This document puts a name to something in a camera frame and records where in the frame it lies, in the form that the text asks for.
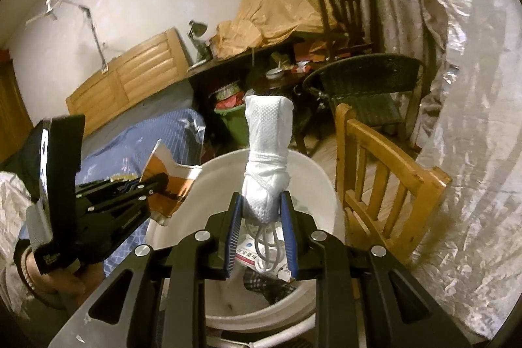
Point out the orange cloth cover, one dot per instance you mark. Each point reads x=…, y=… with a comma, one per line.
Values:
x=269, y=5

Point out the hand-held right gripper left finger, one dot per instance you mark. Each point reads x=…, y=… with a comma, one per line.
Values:
x=234, y=238

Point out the dark wicker chair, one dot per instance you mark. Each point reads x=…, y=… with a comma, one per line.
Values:
x=367, y=87

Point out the person's left hand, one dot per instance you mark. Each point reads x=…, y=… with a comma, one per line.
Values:
x=61, y=285

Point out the green plastic bin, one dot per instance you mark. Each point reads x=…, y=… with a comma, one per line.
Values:
x=232, y=126

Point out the small white bowl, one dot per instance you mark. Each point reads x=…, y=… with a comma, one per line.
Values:
x=274, y=74

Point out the white plastic bucket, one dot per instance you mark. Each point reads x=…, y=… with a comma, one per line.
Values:
x=318, y=189

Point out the black white plaid cloth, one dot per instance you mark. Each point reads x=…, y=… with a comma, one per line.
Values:
x=263, y=285

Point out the white packet blue label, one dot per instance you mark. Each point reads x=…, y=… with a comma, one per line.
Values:
x=246, y=254

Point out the light wooden chair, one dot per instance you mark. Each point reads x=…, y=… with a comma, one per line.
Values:
x=387, y=176

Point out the metal pole stand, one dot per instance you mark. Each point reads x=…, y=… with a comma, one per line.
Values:
x=96, y=38

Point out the wooden headboard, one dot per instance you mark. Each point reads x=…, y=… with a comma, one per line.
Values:
x=130, y=75

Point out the dark wooden chair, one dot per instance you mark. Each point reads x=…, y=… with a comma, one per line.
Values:
x=342, y=5

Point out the orange white paper packet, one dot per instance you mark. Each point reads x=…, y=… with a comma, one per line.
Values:
x=175, y=181

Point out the blue star printed blanket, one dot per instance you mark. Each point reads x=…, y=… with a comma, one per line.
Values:
x=122, y=144

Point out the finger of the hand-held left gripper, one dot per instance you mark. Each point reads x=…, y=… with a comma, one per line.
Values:
x=130, y=185
x=122, y=217

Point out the clear plastic sheet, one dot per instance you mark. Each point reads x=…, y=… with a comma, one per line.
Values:
x=469, y=128

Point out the white ceiling fan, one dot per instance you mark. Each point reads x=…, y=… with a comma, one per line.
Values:
x=43, y=11

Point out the black desk lamp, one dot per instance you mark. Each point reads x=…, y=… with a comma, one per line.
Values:
x=198, y=32

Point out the brown wooden wardrobe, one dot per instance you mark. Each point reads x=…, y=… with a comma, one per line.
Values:
x=12, y=115

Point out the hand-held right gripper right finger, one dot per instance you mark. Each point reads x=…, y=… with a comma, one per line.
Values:
x=291, y=240

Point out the dark wooden desk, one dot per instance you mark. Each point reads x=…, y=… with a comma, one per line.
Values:
x=212, y=79

